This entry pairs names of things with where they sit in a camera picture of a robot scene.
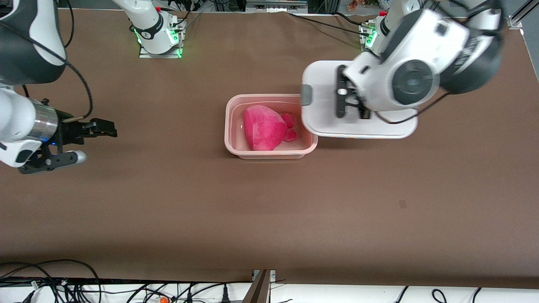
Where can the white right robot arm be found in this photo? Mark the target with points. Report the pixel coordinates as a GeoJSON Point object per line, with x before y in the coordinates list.
{"type": "Point", "coordinates": [17, 118]}

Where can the pink translucent plastic box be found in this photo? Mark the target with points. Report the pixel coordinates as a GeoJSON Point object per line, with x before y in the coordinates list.
{"type": "Point", "coordinates": [236, 126]}

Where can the pink plush toy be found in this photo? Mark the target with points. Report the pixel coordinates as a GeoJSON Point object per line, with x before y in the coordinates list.
{"type": "Point", "coordinates": [265, 128]}

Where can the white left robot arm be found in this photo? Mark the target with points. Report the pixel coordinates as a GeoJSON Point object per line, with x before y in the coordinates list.
{"type": "Point", "coordinates": [379, 84]}

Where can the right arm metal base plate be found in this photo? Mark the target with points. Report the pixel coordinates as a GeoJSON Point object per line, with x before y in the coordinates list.
{"type": "Point", "coordinates": [160, 55]}

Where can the black power plug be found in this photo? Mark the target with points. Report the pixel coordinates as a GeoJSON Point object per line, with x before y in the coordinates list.
{"type": "Point", "coordinates": [225, 295]}

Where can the short aluminium profile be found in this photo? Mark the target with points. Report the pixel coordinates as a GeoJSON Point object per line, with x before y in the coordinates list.
{"type": "Point", "coordinates": [261, 290]}

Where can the brown table mat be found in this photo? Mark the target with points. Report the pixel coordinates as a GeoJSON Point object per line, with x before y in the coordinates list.
{"type": "Point", "coordinates": [294, 210]}

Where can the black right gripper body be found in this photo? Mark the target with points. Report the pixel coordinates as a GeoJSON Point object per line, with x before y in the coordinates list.
{"type": "Point", "coordinates": [70, 128]}

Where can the aluminium corner profile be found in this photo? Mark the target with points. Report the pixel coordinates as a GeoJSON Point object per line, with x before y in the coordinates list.
{"type": "Point", "coordinates": [516, 21]}

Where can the white box lid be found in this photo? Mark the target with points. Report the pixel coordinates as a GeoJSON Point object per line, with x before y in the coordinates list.
{"type": "Point", "coordinates": [324, 118]}

